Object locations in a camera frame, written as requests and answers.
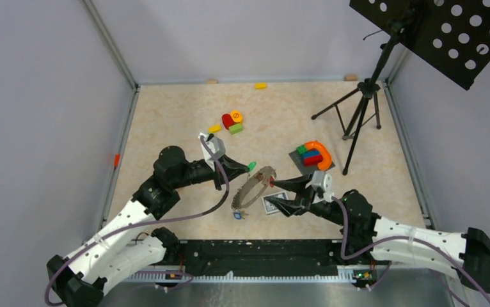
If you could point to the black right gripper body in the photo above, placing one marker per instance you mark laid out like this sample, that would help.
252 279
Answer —
313 204

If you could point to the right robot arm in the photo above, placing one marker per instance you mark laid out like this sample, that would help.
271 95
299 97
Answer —
465 256

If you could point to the red cylinder block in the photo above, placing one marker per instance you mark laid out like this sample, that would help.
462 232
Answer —
227 121

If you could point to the green key tag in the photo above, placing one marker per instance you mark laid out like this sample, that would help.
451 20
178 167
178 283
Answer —
251 166

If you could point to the black tripod stand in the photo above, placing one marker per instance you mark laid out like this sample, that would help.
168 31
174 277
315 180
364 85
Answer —
368 89

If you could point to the black perforated panel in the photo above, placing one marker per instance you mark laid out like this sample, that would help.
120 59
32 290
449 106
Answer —
451 36

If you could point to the grey lego baseplate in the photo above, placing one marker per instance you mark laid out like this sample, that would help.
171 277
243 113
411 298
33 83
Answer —
297 160

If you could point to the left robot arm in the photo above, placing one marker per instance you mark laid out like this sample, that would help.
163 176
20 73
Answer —
85 276

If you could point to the red lego brick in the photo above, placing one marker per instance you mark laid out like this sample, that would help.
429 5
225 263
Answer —
312 161

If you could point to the yellow rectangular block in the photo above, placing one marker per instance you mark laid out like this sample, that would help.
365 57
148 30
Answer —
214 129

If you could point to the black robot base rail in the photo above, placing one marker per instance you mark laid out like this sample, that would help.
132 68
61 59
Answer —
257 258

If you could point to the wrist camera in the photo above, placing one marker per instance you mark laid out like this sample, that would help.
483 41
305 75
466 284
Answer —
212 148
322 184

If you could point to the orange round block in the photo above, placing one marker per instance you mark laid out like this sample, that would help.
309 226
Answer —
237 116

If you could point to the yellow block at far edge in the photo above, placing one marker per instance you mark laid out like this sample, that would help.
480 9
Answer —
260 86

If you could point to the green rectangular block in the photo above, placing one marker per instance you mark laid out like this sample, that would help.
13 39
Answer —
236 128

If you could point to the orange curved lego tube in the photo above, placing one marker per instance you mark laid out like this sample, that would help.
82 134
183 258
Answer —
326 162

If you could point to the blue lego brick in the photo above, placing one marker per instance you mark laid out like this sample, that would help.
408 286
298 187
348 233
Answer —
310 153

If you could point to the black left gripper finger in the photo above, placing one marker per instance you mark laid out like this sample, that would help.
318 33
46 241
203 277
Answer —
236 166
232 174

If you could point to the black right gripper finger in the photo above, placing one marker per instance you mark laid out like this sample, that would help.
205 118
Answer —
298 185
289 207

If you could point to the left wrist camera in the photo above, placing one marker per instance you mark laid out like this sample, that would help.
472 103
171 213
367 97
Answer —
212 148

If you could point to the perforated metal keyring plate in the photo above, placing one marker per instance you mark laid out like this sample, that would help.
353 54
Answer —
255 186

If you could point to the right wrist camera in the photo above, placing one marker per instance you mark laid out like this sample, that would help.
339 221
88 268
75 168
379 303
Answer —
322 184

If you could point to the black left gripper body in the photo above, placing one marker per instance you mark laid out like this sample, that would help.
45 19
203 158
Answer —
218 175

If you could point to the green lego brick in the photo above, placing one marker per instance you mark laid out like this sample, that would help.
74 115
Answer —
301 149

